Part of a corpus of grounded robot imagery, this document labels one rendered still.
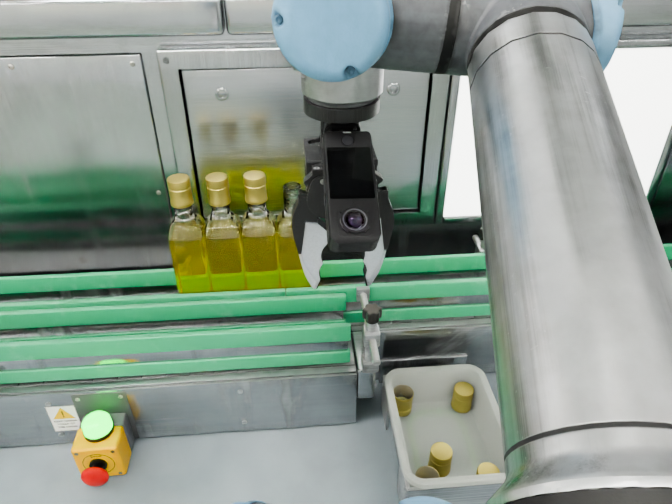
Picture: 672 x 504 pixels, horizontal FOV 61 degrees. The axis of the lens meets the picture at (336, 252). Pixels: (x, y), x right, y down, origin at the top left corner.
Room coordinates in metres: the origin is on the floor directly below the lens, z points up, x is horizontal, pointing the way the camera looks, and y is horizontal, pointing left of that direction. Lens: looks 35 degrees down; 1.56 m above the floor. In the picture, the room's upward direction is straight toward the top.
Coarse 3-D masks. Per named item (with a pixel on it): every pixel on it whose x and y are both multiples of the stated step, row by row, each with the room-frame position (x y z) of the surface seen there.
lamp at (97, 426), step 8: (88, 416) 0.57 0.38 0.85; (96, 416) 0.57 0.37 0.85; (104, 416) 0.57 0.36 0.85; (88, 424) 0.56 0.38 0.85; (96, 424) 0.56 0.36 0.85; (104, 424) 0.56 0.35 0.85; (112, 424) 0.57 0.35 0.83; (88, 432) 0.55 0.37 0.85; (96, 432) 0.55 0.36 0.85; (104, 432) 0.56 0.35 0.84; (88, 440) 0.55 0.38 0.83; (96, 440) 0.55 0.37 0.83
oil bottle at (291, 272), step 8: (280, 216) 0.78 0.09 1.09; (288, 216) 0.77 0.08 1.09; (280, 224) 0.76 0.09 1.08; (288, 224) 0.76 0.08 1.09; (280, 232) 0.76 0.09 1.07; (288, 232) 0.76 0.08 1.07; (280, 240) 0.76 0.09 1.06; (288, 240) 0.76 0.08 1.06; (280, 248) 0.76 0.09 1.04; (288, 248) 0.76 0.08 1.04; (296, 248) 0.76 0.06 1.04; (280, 256) 0.76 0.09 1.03; (288, 256) 0.76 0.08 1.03; (296, 256) 0.76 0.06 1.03; (280, 264) 0.76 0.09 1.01; (288, 264) 0.76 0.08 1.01; (296, 264) 0.76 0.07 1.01; (280, 272) 0.76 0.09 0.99; (288, 272) 0.76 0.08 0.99; (296, 272) 0.76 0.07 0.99; (280, 280) 0.76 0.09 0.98; (288, 280) 0.76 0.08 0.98; (296, 280) 0.76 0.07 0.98; (304, 280) 0.76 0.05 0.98
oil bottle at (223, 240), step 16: (208, 224) 0.76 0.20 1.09; (224, 224) 0.76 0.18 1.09; (240, 224) 0.78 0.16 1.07; (208, 240) 0.75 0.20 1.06; (224, 240) 0.75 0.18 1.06; (240, 240) 0.76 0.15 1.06; (208, 256) 0.75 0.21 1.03; (224, 256) 0.75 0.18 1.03; (240, 256) 0.75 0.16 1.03; (224, 272) 0.75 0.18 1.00; (240, 272) 0.75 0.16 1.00; (224, 288) 0.75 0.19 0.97; (240, 288) 0.75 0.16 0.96
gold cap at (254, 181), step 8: (248, 176) 0.78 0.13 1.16; (256, 176) 0.78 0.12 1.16; (264, 176) 0.78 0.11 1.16; (248, 184) 0.77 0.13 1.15; (256, 184) 0.77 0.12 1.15; (264, 184) 0.78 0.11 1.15; (248, 192) 0.77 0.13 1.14; (256, 192) 0.77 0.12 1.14; (264, 192) 0.78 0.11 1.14; (248, 200) 0.77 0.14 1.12; (256, 200) 0.77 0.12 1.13; (264, 200) 0.77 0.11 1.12
